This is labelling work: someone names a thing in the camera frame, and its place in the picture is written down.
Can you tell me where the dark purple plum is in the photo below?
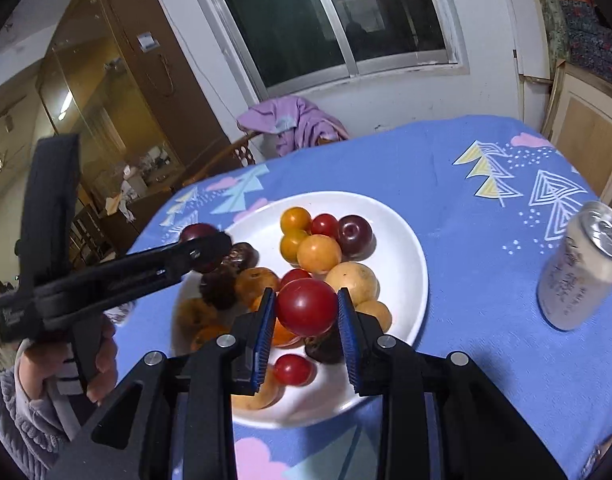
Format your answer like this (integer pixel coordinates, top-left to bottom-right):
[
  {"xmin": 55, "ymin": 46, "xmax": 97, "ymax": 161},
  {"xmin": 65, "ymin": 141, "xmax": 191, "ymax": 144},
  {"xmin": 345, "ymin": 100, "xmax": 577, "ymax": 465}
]
[{"xmin": 179, "ymin": 223, "xmax": 219, "ymax": 274}]

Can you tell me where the large tan round fruit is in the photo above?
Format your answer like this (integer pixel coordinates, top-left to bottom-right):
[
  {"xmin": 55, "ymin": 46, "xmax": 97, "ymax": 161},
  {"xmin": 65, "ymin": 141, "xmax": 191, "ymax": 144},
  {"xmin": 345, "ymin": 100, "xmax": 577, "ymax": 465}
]
[{"xmin": 324, "ymin": 261, "xmax": 379, "ymax": 306}]

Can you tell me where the red cherry tomato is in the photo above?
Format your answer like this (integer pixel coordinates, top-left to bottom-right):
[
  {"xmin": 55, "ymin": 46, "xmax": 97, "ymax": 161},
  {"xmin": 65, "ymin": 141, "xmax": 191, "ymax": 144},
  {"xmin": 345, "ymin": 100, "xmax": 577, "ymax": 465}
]
[
  {"xmin": 273, "ymin": 353, "xmax": 315, "ymax": 387},
  {"xmin": 275, "ymin": 278, "xmax": 337, "ymax": 337},
  {"xmin": 310, "ymin": 214, "xmax": 338, "ymax": 240},
  {"xmin": 279, "ymin": 268, "xmax": 312, "ymax": 289}
]

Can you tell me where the brown speckled persimmon fruit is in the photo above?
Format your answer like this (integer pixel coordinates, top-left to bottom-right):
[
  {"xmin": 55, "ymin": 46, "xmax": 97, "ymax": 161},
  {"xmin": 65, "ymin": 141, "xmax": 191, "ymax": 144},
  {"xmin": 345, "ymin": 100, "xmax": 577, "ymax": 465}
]
[{"xmin": 234, "ymin": 268, "xmax": 280, "ymax": 308}]

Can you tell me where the small brown longan fruit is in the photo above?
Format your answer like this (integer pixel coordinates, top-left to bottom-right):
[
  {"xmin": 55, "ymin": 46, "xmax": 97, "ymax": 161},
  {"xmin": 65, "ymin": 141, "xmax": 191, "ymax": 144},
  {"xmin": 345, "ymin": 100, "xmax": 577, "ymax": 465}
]
[{"xmin": 176, "ymin": 297, "xmax": 218, "ymax": 333}]

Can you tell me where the dark red plum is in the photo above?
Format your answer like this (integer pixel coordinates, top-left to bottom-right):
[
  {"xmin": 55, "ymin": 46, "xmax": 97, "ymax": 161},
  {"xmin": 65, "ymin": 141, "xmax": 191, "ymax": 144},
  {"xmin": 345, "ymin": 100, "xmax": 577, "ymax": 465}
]
[{"xmin": 337, "ymin": 214, "xmax": 374, "ymax": 259}]

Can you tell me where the small yellow-orange tomato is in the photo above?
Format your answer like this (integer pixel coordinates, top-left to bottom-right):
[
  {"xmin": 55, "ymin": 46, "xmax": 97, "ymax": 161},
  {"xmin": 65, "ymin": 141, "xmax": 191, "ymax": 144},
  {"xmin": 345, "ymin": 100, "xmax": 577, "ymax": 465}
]
[{"xmin": 280, "ymin": 229, "xmax": 309, "ymax": 266}]

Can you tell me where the pale tan fruit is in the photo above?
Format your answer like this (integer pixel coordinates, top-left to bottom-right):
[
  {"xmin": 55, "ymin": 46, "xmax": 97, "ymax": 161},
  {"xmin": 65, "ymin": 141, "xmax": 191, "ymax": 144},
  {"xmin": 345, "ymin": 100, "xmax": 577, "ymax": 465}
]
[{"xmin": 356, "ymin": 300, "xmax": 393, "ymax": 333}]

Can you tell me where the large orange mandarin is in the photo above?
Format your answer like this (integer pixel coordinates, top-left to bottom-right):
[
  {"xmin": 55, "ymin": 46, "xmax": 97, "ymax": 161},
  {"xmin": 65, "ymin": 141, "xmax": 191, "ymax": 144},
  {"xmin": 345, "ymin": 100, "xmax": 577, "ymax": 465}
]
[{"xmin": 190, "ymin": 323, "xmax": 230, "ymax": 352}]

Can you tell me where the speckled tan round fruit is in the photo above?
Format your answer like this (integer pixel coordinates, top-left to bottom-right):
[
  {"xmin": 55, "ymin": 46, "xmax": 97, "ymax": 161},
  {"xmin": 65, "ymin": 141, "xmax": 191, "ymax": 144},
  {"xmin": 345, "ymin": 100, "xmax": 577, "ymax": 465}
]
[{"xmin": 297, "ymin": 234, "xmax": 343, "ymax": 274}]

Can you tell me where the person left hand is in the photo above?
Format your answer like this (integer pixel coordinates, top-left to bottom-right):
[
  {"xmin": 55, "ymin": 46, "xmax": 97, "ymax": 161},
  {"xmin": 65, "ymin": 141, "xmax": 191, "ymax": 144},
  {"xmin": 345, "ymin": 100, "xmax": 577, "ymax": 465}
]
[{"xmin": 18, "ymin": 318, "xmax": 118, "ymax": 404}]

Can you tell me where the wooden chair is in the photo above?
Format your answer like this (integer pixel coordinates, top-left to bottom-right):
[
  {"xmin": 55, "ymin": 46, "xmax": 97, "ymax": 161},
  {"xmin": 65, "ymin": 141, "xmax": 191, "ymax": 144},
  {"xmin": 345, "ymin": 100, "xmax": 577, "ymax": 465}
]
[{"xmin": 171, "ymin": 130, "xmax": 261, "ymax": 192}]

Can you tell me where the person grey striped sleeve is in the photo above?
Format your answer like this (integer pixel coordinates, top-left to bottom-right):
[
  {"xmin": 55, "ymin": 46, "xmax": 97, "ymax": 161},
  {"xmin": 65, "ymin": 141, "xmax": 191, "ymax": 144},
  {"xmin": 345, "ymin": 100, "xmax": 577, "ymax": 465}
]
[{"xmin": 0, "ymin": 352, "xmax": 82, "ymax": 479}]

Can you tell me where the purple jacket on chair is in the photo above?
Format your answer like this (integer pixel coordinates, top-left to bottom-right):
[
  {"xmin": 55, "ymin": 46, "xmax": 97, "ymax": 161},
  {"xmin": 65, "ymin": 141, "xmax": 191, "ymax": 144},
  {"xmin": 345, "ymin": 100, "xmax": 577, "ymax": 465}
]
[{"xmin": 236, "ymin": 96, "xmax": 349, "ymax": 157}]

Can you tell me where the blue patterned tablecloth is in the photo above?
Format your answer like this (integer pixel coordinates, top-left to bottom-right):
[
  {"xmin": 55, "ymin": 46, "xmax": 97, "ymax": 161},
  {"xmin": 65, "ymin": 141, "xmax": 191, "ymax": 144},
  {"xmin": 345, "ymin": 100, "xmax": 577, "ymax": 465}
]
[{"xmin": 135, "ymin": 116, "xmax": 612, "ymax": 479}]

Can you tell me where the wooden glass cabinet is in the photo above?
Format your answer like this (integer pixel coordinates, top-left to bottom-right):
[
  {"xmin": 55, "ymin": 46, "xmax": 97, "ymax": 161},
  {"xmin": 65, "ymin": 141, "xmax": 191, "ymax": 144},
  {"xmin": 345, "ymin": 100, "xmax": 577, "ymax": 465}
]
[{"xmin": 0, "ymin": 0, "xmax": 242, "ymax": 261}]

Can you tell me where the sliding glass window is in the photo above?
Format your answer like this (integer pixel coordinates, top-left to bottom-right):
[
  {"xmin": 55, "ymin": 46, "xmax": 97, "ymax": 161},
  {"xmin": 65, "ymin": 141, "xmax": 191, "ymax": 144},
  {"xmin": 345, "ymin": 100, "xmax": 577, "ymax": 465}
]
[{"xmin": 199, "ymin": 0, "xmax": 468, "ymax": 103}]

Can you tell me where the white beverage can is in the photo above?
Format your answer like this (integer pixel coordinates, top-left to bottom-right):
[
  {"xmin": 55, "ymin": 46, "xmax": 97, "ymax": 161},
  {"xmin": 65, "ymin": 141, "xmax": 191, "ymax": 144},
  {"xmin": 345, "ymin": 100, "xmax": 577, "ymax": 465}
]
[{"xmin": 537, "ymin": 202, "xmax": 612, "ymax": 332}]

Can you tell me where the framed board against wall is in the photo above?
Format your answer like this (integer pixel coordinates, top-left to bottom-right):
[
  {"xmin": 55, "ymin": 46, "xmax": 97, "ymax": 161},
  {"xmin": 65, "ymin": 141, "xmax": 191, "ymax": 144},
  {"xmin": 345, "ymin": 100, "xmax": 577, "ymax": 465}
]
[{"xmin": 542, "ymin": 60, "xmax": 612, "ymax": 207}]

